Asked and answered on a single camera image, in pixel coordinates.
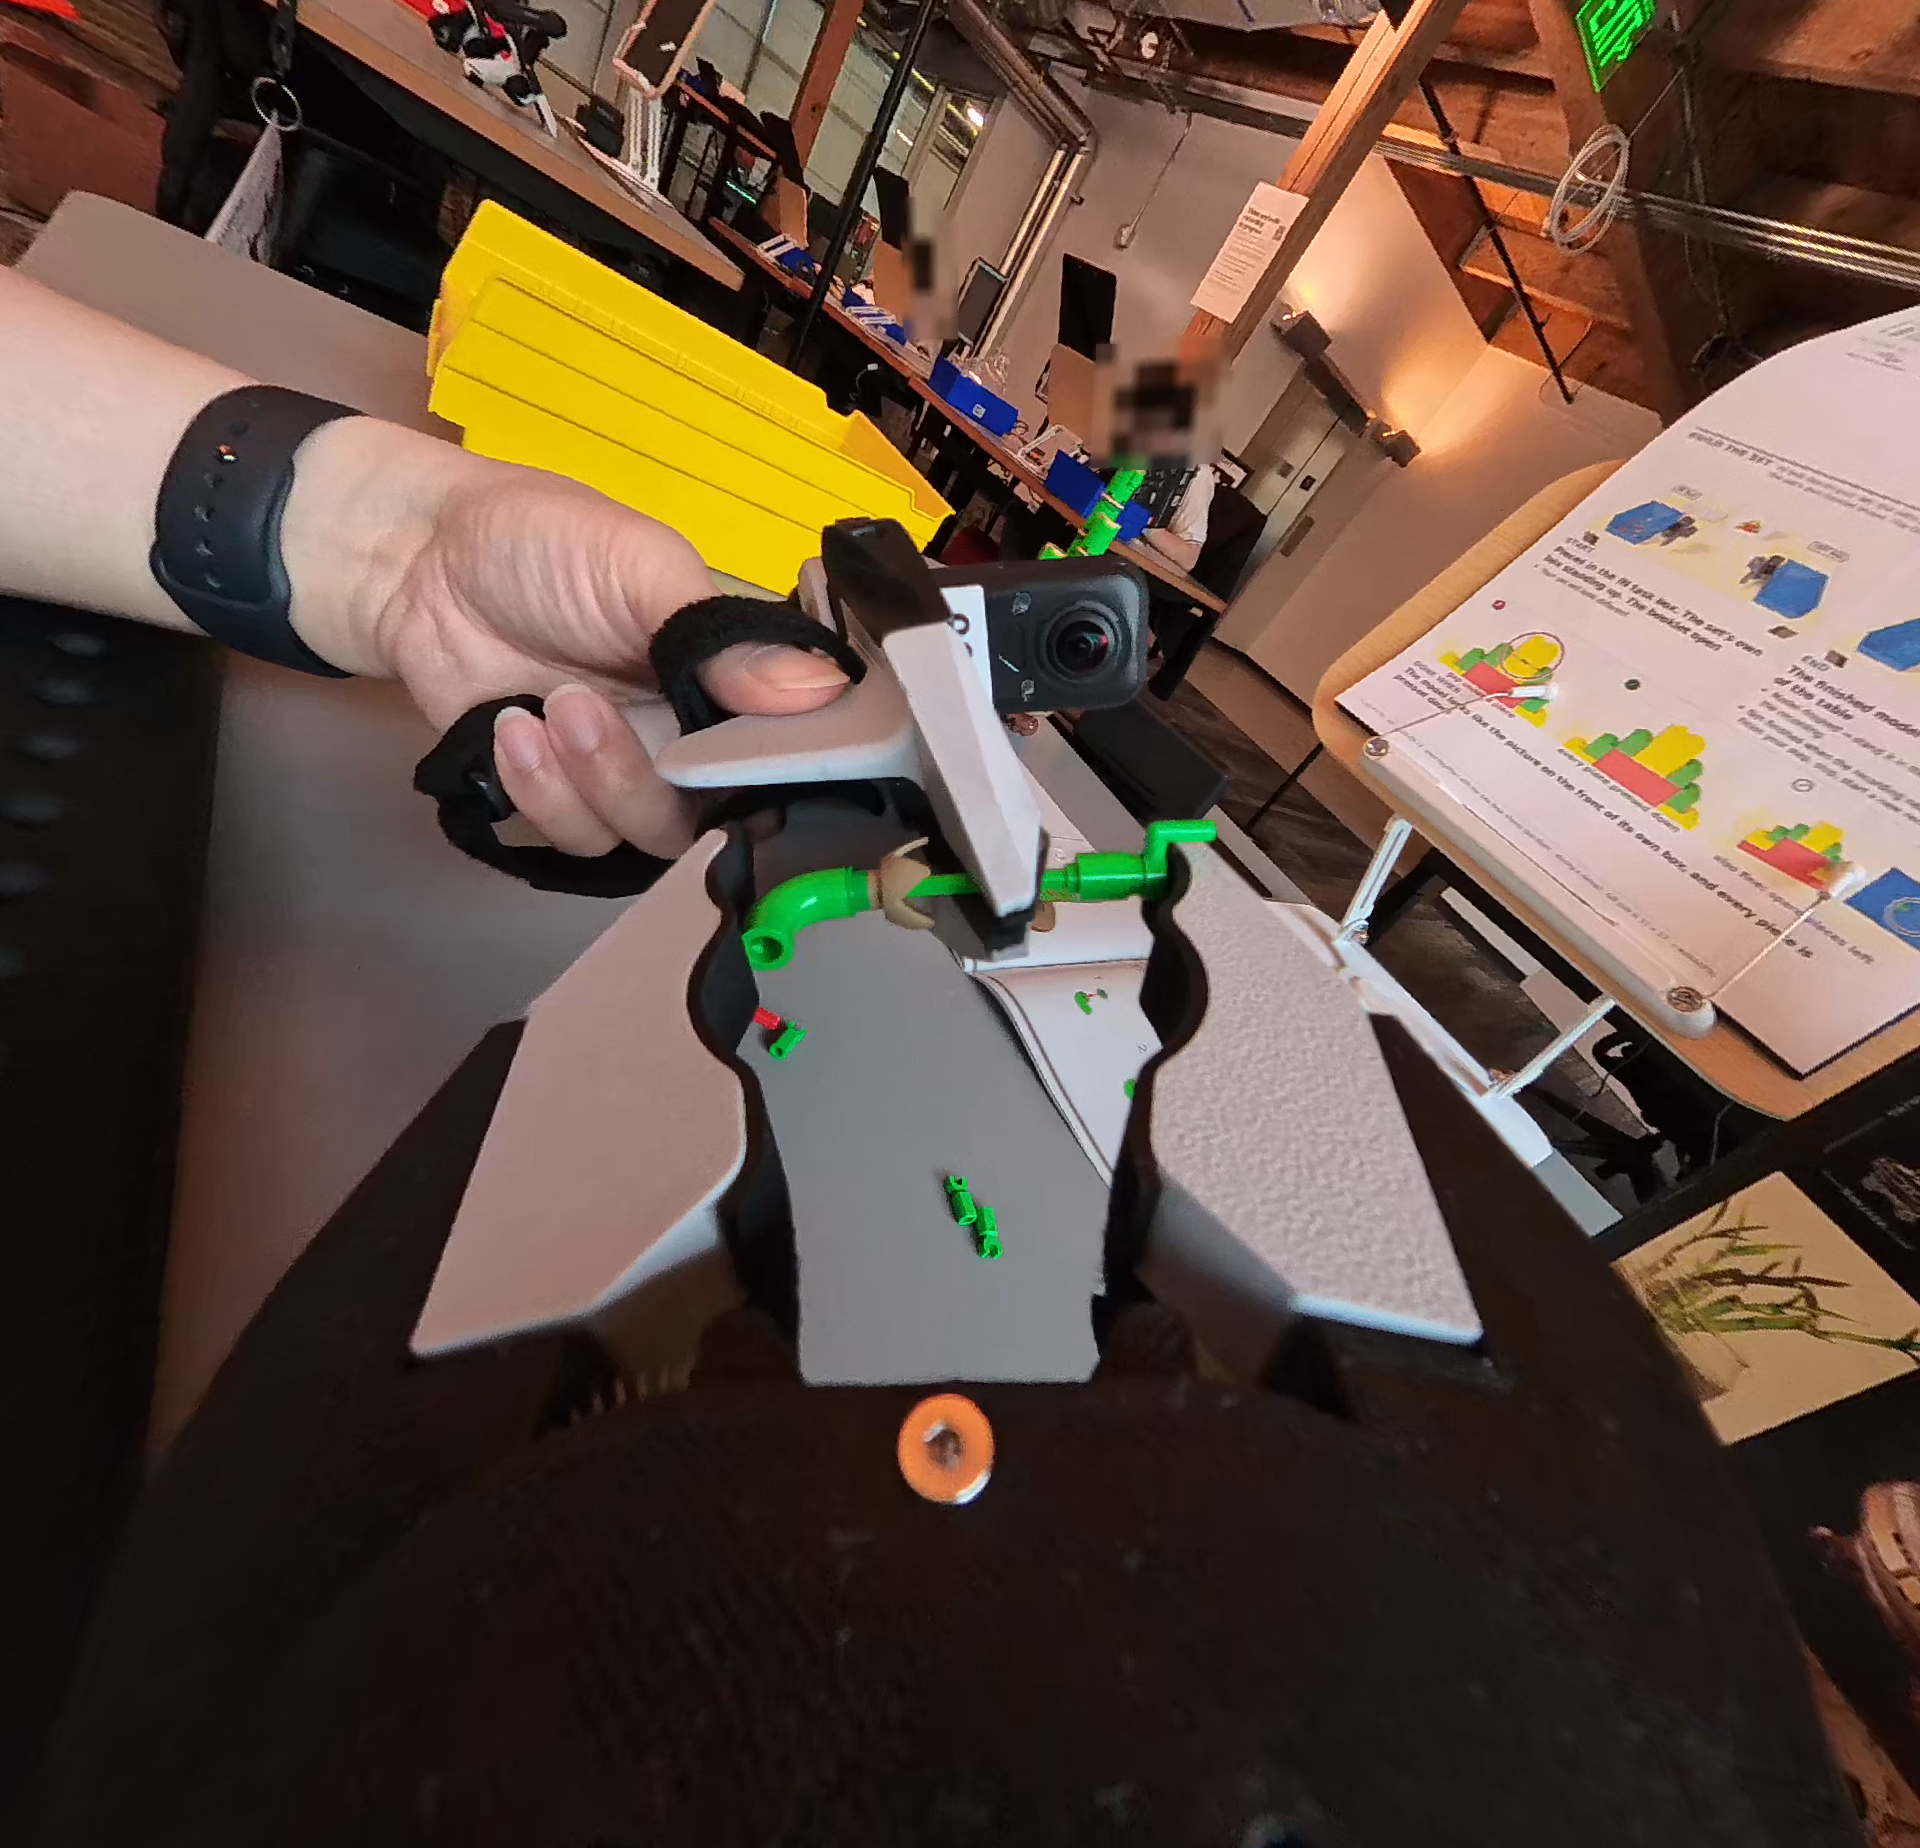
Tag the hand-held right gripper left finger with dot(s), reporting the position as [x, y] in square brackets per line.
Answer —
[601, 1158]

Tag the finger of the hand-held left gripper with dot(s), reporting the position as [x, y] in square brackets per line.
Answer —
[968, 782]

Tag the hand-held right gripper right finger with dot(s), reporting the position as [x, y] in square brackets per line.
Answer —
[1291, 1127]

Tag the curved green lego stalk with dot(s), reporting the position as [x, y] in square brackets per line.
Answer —
[810, 903]

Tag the person's left forearm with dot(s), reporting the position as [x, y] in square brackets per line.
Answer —
[91, 453]

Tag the straight green lego stalk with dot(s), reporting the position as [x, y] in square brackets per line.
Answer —
[1104, 513]

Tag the small red green lego piece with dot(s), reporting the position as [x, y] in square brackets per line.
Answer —
[781, 1035]

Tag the white lego instruction booklet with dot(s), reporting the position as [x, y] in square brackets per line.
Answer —
[1081, 1068]

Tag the black lego set box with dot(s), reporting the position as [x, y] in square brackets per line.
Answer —
[1771, 1308]

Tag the person's left hand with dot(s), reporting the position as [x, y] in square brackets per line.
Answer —
[510, 588]

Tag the blue plastic bin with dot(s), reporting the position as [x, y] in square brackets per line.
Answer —
[975, 395]
[1077, 486]

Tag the black box with green light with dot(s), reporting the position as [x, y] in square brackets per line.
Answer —
[1148, 760]

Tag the grey metal door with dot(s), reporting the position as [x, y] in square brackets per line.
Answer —
[1291, 513]

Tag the long wooden table row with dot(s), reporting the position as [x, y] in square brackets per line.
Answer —
[931, 378]

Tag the wooden display board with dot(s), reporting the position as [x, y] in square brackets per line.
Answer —
[1487, 918]

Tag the black computer monitor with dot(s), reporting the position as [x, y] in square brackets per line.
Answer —
[1089, 303]

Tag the white paper notice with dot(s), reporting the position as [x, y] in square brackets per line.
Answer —
[1254, 249]

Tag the stack of yellow plastic bins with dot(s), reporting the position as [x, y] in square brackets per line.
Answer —
[645, 392]

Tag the black pole stand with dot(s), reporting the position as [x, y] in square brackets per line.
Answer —
[885, 123]

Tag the printed instruction sheet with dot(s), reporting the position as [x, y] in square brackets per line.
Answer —
[1696, 678]

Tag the white tablet stand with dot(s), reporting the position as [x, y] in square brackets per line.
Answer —
[645, 107]

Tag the black wrist watch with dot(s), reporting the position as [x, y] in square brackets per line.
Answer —
[226, 528]

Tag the wooden workbench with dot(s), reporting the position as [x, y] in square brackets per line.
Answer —
[495, 123]

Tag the black white device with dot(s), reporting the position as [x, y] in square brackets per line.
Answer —
[495, 40]

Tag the green exit sign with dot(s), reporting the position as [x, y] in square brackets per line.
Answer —
[1615, 15]

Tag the wooden support post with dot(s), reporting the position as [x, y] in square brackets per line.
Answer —
[1350, 123]

